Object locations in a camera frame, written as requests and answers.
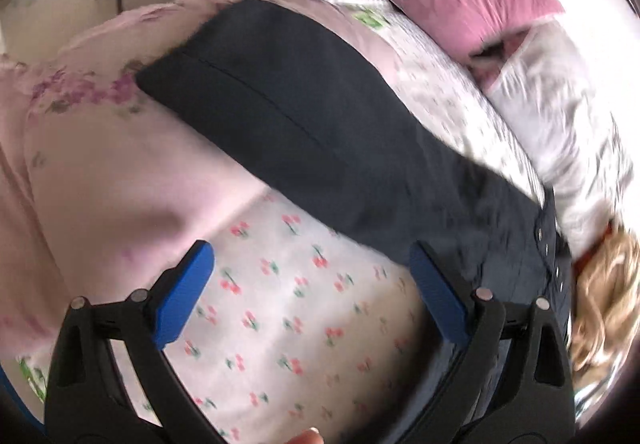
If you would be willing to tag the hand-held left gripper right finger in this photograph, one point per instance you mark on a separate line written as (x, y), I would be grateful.
(436, 291)

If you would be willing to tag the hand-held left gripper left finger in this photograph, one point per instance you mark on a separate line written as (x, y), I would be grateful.
(186, 291)

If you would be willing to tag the dark navy garment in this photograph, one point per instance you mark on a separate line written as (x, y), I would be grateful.
(325, 124)

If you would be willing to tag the person's left hand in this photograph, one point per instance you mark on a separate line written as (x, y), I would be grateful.
(307, 437)

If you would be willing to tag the cherry print bed sheet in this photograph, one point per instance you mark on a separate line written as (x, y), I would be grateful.
(300, 324)

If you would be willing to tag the pink floral quilt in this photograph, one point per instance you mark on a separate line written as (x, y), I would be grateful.
(100, 174)

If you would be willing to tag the beige plush blanket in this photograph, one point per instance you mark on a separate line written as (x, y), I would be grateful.
(610, 289)

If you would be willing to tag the white pillow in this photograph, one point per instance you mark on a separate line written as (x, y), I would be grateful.
(550, 114)

